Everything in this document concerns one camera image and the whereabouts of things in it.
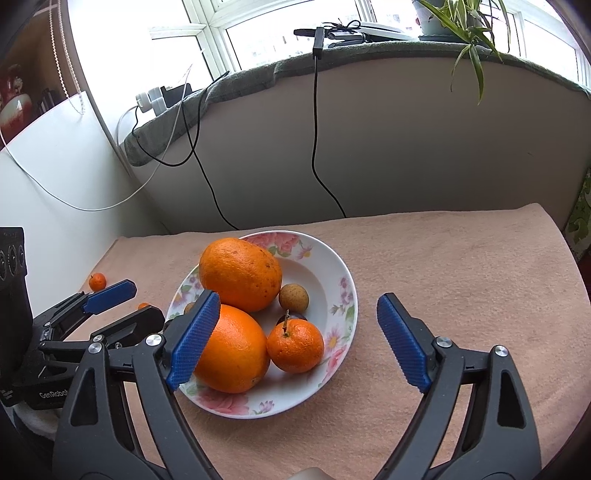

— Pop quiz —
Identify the spider plant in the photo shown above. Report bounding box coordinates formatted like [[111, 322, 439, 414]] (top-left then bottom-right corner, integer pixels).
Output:
[[416, 0, 513, 106]]

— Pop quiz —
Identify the black power adapter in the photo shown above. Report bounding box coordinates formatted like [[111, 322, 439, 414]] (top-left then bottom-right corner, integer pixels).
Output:
[[161, 83, 194, 106]]

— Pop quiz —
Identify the mandarin with brown stem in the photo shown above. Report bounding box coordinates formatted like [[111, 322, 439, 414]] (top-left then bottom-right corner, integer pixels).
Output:
[[266, 310, 325, 374]]

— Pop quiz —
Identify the white cable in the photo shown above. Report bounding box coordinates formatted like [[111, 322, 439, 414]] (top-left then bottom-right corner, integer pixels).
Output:
[[0, 83, 192, 212]]

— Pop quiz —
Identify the green patterned cloth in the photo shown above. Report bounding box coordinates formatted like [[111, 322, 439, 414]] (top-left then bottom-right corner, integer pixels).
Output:
[[564, 168, 591, 264]]

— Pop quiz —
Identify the white flat device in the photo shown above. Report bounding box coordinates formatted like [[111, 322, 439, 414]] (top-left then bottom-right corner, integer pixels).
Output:
[[323, 21, 409, 47]]

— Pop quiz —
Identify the large speckled orange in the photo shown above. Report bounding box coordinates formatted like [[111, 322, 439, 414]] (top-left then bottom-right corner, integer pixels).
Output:
[[198, 237, 283, 313]]

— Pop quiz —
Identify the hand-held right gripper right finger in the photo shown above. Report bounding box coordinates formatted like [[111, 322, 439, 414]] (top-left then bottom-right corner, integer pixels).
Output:
[[376, 292, 542, 480]]

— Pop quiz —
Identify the white window frame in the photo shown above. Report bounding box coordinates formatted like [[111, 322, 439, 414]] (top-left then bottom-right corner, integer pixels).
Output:
[[148, 0, 591, 88]]

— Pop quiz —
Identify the grey plant pot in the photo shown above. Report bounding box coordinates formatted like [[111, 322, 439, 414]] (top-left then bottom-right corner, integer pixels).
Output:
[[412, 0, 462, 38]]

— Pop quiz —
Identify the pink blanket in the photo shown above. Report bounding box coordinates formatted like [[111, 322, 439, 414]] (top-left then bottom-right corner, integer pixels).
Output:
[[78, 202, 580, 480]]

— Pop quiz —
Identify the large smooth orange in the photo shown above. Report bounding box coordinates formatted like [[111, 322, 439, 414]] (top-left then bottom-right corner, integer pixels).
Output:
[[194, 304, 271, 394]]

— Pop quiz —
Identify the long black cable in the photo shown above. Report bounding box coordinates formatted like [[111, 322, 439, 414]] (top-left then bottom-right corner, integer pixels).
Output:
[[131, 69, 241, 232]]

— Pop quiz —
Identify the black cable bundle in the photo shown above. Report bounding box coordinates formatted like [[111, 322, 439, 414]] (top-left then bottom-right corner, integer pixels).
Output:
[[294, 19, 363, 40]]

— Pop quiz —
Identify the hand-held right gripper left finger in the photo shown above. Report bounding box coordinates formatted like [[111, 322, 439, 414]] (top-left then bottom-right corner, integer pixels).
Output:
[[52, 290, 222, 480]]

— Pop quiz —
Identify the white bead chain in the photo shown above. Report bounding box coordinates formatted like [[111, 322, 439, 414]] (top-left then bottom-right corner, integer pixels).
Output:
[[46, 0, 86, 116]]

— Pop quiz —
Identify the red ceramic vase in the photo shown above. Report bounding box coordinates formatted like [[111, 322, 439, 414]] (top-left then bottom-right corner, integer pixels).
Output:
[[0, 65, 35, 139]]

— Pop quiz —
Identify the tan longan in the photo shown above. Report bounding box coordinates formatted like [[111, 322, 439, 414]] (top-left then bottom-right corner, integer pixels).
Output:
[[278, 284, 308, 311]]

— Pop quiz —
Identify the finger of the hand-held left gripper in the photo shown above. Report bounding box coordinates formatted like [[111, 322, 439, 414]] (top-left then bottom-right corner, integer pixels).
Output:
[[88, 307, 165, 350], [32, 279, 138, 342]]

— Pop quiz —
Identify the black cable with dongle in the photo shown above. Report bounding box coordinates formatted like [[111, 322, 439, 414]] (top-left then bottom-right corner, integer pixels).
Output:
[[312, 55, 347, 219]]

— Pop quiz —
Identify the floral white bowl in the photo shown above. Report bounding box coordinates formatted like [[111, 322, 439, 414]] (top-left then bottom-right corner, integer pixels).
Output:
[[165, 231, 358, 420]]

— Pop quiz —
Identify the white power strip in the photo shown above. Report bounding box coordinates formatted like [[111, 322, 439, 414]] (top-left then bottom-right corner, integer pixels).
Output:
[[135, 85, 167, 114]]

